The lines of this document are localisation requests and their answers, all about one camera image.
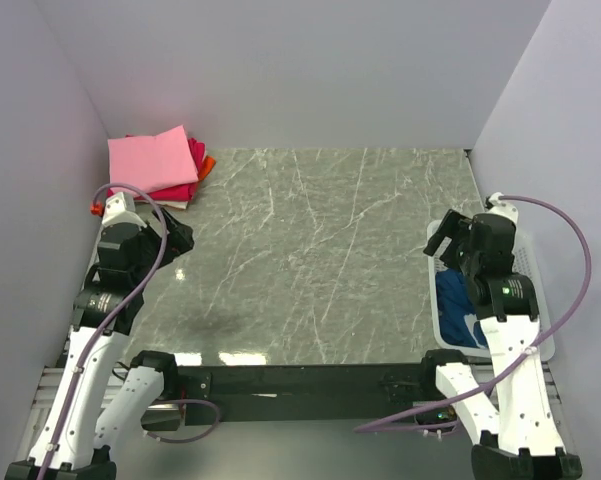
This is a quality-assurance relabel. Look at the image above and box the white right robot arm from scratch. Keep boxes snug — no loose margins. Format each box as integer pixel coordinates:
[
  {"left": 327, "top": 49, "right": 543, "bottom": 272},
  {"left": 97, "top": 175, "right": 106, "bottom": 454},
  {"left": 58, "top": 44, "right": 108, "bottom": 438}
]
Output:
[{"left": 418, "top": 193, "right": 583, "bottom": 479}]

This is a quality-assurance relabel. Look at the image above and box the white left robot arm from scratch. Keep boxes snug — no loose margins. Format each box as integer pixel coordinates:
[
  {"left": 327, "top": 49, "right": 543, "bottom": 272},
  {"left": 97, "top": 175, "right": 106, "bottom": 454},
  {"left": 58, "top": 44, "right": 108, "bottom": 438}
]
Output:
[{"left": 5, "top": 191, "right": 194, "bottom": 479}]

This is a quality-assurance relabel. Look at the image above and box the blue Mickey t-shirt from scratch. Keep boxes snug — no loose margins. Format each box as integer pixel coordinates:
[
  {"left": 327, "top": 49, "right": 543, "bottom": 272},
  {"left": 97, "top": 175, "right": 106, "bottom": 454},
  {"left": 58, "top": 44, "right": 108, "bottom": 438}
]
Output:
[{"left": 435, "top": 269, "right": 487, "bottom": 348}]

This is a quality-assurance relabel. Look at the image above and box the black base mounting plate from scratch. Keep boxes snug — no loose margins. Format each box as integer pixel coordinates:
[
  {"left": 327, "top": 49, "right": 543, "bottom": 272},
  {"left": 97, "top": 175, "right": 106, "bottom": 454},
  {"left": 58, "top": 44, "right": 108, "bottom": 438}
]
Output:
[{"left": 158, "top": 363, "right": 443, "bottom": 422}]

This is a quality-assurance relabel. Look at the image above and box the folded orange t-shirt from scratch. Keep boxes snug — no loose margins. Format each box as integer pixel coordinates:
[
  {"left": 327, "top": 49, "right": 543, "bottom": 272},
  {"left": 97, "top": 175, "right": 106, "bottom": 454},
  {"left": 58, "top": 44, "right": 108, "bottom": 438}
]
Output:
[{"left": 198, "top": 155, "right": 216, "bottom": 182}]

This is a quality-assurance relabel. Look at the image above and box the folded white t-shirt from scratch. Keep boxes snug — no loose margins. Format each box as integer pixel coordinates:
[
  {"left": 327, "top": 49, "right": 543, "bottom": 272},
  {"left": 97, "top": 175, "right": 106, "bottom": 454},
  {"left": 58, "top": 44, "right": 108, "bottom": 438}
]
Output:
[{"left": 156, "top": 200, "right": 189, "bottom": 210}]

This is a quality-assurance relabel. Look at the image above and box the white plastic laundry basket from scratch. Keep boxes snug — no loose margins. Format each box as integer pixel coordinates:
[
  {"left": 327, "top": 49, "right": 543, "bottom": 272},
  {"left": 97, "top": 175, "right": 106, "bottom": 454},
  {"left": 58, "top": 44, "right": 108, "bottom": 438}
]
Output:
[{"left": 427, "top": 219, "right": 556, "bottom": 360}]

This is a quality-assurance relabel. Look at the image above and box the folded light pink t-shirt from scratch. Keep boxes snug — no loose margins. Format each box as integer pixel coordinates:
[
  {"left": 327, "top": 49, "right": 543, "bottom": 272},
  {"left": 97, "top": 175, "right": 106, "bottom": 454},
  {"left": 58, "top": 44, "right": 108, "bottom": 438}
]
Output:
[{"left": 108, "top": 125, "right": 198, "bottom": 193}]

